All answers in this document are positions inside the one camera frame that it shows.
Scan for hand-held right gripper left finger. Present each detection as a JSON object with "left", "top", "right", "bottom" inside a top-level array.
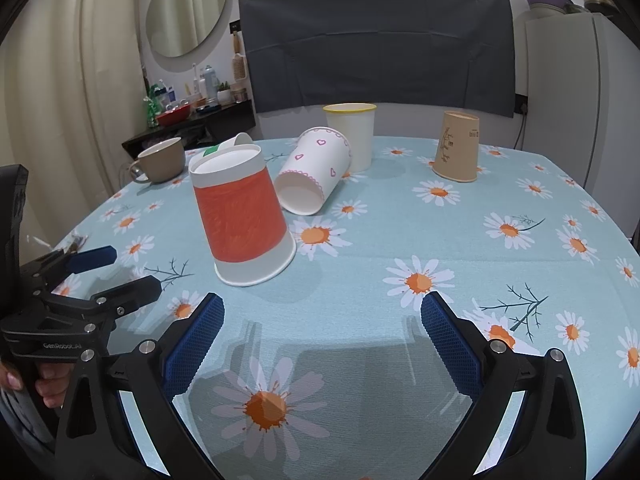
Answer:
[{"left": 54, "top": 292, "right": 226, "bottom": 480}]

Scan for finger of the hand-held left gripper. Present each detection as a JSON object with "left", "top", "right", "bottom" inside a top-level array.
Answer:
[
  {"left": 30, "top": 246, "right": 117, "bottom": 287},
  {"left": 40, "top": 274, "right": 163, "bottom": 322}
]

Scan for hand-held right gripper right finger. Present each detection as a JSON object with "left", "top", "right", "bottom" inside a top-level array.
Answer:
[{"left": 420, "top": 290, "right": 587, "bottom": 480}]

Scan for orange and white paper cup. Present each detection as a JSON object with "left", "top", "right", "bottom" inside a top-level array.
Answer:
[{"left": 188, "top": 144, "right": 298, "bottom": 288}]

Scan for white paper cup green mark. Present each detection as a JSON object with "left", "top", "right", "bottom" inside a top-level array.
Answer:
[{"left": 202, "top": 132, "right": 254, "bottom": 157}]

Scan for brown paper cup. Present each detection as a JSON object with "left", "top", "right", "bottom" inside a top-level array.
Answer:
[{"left": 431, "top": 110, "right": 481, "bottom": 184}]

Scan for white paper cup pink hearts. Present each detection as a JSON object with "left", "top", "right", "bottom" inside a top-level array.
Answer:
[{"left": 276, "top": 127, "right": 353, "bottom": 216}]

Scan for white cup with yellow rim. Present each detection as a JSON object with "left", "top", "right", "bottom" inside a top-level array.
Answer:
[{"left": 322, "top": 103, "right": 377, "bottom": 173}]

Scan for person's left hand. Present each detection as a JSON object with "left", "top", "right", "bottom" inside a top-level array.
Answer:
[{"left": 0, "top": 359, "right": 74, "bottom": 410}]

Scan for beige ceramic mug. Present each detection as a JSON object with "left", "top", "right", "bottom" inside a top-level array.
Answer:
[{"left": 128, "top": 137, "right": 187, "bottom": 184}]

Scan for blue daisy print tablecloth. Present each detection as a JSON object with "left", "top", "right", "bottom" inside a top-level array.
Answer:
[{"left": 30, "top": 135, "right": 640, "bottom": 480}]

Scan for red bowl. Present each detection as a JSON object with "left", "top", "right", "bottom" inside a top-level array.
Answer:
[{"left": 156, "top": 106, "right": 194, "bottom": 128}]

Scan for cream curtain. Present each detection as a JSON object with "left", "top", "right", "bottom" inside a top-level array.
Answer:
[{"left": 0, "top": 0, "right": 152, "bottom": 253}]

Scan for dark wooden side shelf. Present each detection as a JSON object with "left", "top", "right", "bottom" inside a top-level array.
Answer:
[{"left": 121, "top": 99, "right": 257, "bottom": 164}]

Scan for wooden hair brush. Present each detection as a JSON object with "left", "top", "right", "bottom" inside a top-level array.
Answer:
[{"left": 231, "top": 30, "right": 248, "bottom": 81}]

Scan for white refrigerator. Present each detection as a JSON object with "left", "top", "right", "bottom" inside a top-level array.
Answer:
[{"left": 523, "top": 11, "right": 639, "bottom": 241}]

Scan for dark grey cloth cover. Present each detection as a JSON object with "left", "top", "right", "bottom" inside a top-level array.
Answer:
[{"left": 238, "top": 0, "right": 517, "bottom": 119}]

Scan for oval wall mirror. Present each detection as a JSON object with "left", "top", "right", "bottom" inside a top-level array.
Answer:
[{"left": 145, "top": 0, "right": 229, "bottom": 59}]

